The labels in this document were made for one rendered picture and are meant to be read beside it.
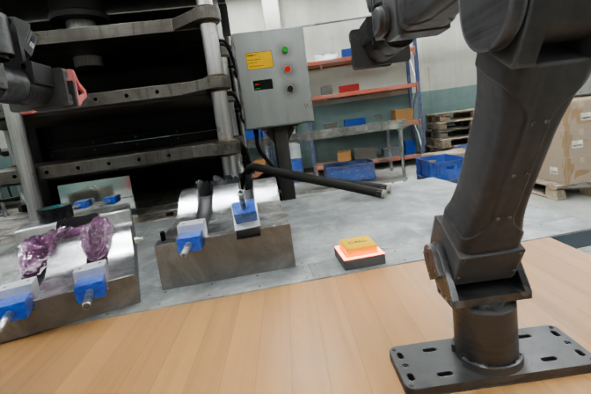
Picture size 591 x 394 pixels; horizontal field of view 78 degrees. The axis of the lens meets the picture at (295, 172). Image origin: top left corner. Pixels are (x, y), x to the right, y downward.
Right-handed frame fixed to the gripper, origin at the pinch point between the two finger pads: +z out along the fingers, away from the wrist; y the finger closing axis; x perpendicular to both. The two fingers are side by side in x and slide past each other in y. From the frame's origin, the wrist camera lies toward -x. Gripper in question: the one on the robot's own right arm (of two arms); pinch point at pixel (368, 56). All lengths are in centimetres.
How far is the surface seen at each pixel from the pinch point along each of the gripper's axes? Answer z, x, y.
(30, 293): -16, 33, 63
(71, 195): 68, 26, 104
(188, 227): -5.3, 28.2, 39.3
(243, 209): -6.8, 26.0, 28.2
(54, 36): 70, -35, 100
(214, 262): -6, 36, 35
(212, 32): 66, -28, 40
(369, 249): -7.7, 36.6, 5.6
